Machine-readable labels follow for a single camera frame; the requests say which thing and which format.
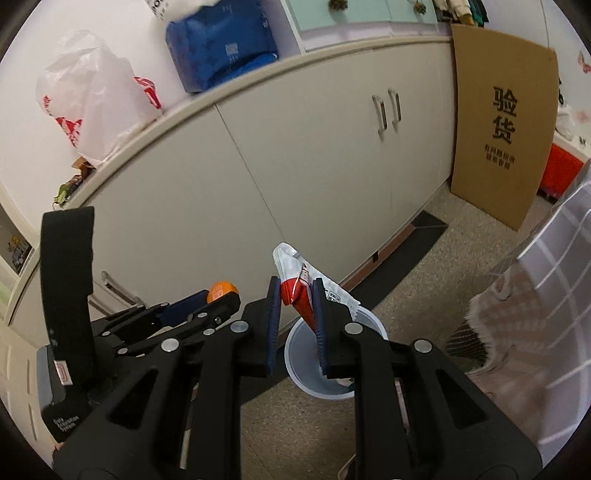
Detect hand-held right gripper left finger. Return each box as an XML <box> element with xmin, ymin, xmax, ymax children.
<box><xmin>52</xmin><ymin>276</ymin><xmax>283</xmax><ymax>480</ymax></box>

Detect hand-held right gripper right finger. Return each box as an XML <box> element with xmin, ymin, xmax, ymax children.
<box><xmin>311</xmin><ymin>277</ymin><xmax>544</xmax><ymax>480</ymax></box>

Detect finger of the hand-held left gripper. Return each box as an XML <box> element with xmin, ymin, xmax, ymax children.
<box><xmin>113</xmin><ymin>293</ymin><xmax>242</xmax><ymax>358</ymax></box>
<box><xmin>92</xmin><ymin>290</ymin><xmax>212</xmax><ymax>341</ymax></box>

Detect small orange ball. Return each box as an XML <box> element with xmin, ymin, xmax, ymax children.
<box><xmin>207</xmin><ymin>281</ymin><xmax>239</xmax><ymax>305</ymax></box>

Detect red and white wrapper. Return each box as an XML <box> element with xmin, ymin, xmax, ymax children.
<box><xmin>272</xmin><ymin>243</ymin><xmax>362</xmax><ymax>341</ymax></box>

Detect white plastic waste bin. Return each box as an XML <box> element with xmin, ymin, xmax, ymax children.
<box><xmin>284</xmin><ymin>307</ymin><xmax>389</xmax><ymax>400</ymax></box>

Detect colourful printed sticker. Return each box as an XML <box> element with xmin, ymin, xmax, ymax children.
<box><xmin>6</xmin><ymin>234</ymin><xmax>34</xmax><ymax>274</ymax></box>

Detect small green packet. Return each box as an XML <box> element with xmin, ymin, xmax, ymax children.
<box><xmin>53</xmin><ymin>178</ymin><xmax>86</xmax><ymax>204</ymax></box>

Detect beige cabinet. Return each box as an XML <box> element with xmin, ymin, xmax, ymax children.
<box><xmin>0</xmin><ymin>34</ymin><xmax>455</xmax><ymax>462</ymax></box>

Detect white red-printed plastic bag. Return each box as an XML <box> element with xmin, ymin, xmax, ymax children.
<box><xmin>36</xmin><ymin>28</ymin><xmax>165</xmax><ymax>167</ymax></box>

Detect plaid blanket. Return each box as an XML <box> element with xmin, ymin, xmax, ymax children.
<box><xmin>464</xmin><ymin>161</ymin><xmax>591</xmax><ymax>464</ymax></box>

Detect blue soft package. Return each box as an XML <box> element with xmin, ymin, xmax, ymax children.
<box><xmin>165</xmin><ymin>0</ymin><xmax>280</xmax><ymax>95</ymax></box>

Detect large cardboard box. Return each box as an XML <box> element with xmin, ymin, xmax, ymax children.
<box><xmin>450</xmin><ymin>24</ymin><xmax>559</xmax><ymax>232</ymax></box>

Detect red plastic box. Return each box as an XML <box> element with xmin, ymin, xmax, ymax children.
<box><xmin>538</xmin><ymin>143</ymin><xmax>585</xmax><ymax>202</ymax></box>

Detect white printed bag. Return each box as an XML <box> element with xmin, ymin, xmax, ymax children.
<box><xmin>145</xmin><ymin>0</ymin><xmax>218</xmax><ymax>23</ymax></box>

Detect teal drawer unit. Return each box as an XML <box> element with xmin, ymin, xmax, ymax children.
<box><xmin>281</xmin><ymin>0</ymin><xmax>438</xmax><ymax>34</ymax></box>

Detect hanging beige garment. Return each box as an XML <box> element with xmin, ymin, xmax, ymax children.
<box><xmin>434</xmin><ymin>0</ymin><xmax>490</xmax><ymax>27</ymax></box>

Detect metal cabinet handle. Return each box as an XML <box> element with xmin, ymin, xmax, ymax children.
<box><xmin>387</xmin><ymin>90</ymin><xmax>403</xmax><ymax>133</ymax></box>
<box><xmin>371</xmin><ymin>95</ymin><xmax>387</xmax><ymax>140</ymax></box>
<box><xmin>100</xmin><ymin>271</ymin><xmax>145</xmax><ymax>308</ymax></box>
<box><xmin>88</xmin><ymin>295</ymin><xmax>114</xmax><ymax>320</ymax></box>

